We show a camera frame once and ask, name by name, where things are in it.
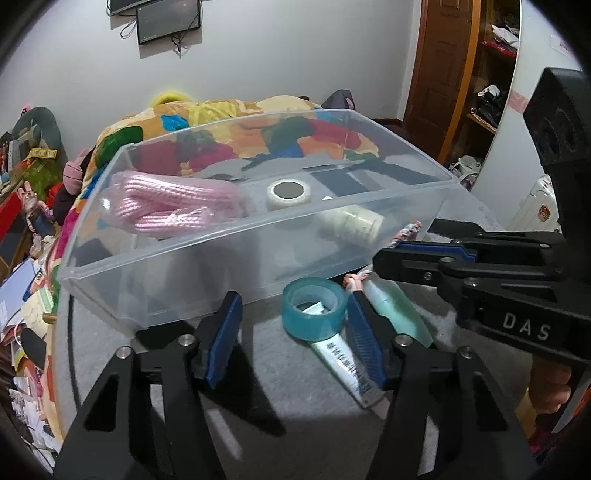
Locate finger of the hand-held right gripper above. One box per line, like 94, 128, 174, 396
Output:
394, 232, 562, 261
372, 248, 562, 296

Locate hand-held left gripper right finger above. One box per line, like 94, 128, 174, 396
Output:
346, 291, 541, 480

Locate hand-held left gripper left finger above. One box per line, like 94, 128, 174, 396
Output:
53, 291, 244, 480

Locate floral patterned pen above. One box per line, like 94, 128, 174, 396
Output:
344, 220, 424, 292

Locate teal tape roll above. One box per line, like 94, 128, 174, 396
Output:
283, 278, 350, 343

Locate clear plastic storage box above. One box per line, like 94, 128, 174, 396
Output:
60, 109, 462, 343

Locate person's right hand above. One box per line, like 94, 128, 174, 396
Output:
527, 359, 574, 417

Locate white toothpaste tube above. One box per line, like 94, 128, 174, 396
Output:
302, 302, 389, 420

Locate green tube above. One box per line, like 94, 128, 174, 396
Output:
364, 277, 435, 348

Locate white plastic bottle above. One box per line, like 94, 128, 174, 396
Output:
320, 206, 385, 244

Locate white bag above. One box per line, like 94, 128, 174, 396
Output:
450, 155, 482, 191

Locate white ribbed suitcase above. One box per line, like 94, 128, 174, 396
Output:
512, 174, 562, 233

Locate white tape roll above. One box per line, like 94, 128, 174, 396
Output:
266, 179, 313, 212

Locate wooden door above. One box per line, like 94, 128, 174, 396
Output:
405, 0, 482, 165

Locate dark backpack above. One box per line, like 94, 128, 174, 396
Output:
320, 89, 357, 112

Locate wooden shelf unit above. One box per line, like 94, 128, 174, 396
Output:
465, 0, 522, 136

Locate pile of books and papers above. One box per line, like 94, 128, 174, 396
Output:
0, 257, 66, 455

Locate colourful patchwork blanket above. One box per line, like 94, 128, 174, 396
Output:
55, 95, 383, 296

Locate pink knit hat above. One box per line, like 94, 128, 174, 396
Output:
62, 148, 94, 195

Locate small doll figure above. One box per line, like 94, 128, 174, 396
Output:
20, 182, 55, 237

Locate yellow plush toy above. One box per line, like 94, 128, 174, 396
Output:
152, 90, 191, 108

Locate grey green plush toy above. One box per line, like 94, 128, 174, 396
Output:
11, 106, 64, 158

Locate pink braided rope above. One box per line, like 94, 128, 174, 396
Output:
104, 172, 253, 239

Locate large wall monitor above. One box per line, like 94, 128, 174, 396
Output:
136, 0, 203, 46

